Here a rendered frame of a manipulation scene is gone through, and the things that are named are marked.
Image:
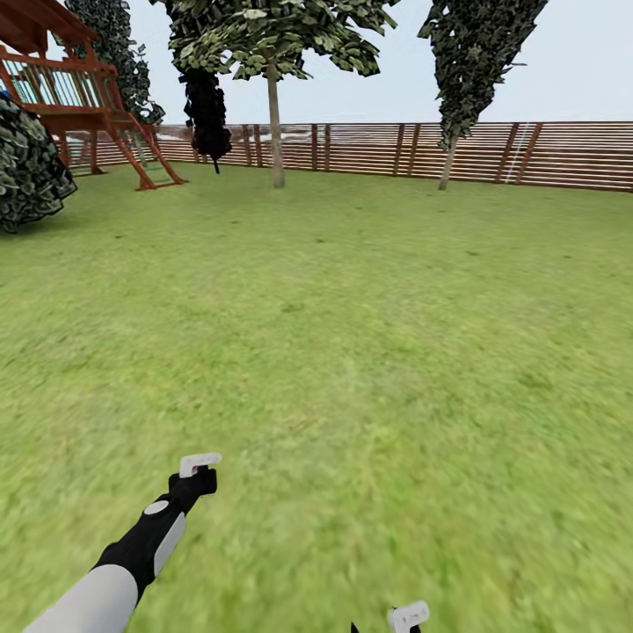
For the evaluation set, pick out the bush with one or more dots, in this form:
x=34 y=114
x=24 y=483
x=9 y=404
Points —
x=33 y=181

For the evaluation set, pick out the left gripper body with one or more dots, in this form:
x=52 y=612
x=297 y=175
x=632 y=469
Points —
x=202 y=483

